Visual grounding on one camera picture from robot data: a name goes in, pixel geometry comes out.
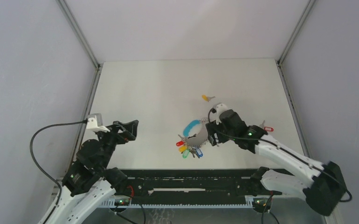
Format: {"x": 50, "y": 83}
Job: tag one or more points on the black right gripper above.
{"x": 212, "y": 128}

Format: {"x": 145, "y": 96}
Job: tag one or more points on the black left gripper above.
{"x": 124, "y": 136}

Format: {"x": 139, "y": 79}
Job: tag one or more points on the black tagged key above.
{"x": 214, "y": 143}

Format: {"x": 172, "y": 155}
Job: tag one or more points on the red tagged key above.
{"x": 180, "y": 143}
{"x": 266, "y": 128}

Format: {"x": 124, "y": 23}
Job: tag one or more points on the blue tagged key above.
{"x": 199, "y": 153}

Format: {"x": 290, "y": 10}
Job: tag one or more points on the green tagged key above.
{"x": 185, "y": 153}

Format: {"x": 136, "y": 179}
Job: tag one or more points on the yellow tagged key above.
{"x": 182, "y": 149}
{"x": 207, "y": 98}

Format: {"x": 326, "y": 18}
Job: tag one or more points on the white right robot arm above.
{"x": 320, "y": 185}

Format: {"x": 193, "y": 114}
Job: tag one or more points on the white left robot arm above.
{"x": 80, "y": 191}

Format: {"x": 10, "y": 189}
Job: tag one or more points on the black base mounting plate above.
{"x": 192, "y": 196}

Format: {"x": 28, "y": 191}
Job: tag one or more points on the left green led board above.
{"x": 121, "y": 202}

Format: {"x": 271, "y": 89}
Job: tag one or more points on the green led board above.
{"x": 261, "y": 202}
{"x": 121, "y": 202}

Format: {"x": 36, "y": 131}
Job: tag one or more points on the right green led board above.
{"x": 261, "y": 202}

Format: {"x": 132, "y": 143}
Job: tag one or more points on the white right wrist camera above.
{"x": 218, "y": 110}

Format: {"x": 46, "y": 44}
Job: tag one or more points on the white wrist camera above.
{"x": 218, "y": 110}
{"x": 95, "y": 123}

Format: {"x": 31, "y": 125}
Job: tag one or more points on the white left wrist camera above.
{"x": 95, "y": 123}

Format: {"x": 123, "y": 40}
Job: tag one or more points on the left aluminium table rail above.
{"x": 89, "y": 101}

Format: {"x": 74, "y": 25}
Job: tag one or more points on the aluminium table rail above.
{"x": 89, "y": 101}
{"x": 294, "y": 113}

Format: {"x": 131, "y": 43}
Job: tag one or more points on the white comb cable duct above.
{"x": 245, "y": 202}

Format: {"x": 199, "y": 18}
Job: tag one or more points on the right aluminium table rail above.
{"x": 294, "y": 113}

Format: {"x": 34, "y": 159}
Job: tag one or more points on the left aluminium frame post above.
{"x": 64, "y": 7}

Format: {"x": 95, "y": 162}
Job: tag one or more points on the aluminium frame post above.
{"x": 64, "y": 7}
{"x": 300, "y": 23}

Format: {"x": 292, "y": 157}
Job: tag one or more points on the right aluminium frame post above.
{"x": 300, "y": 23}

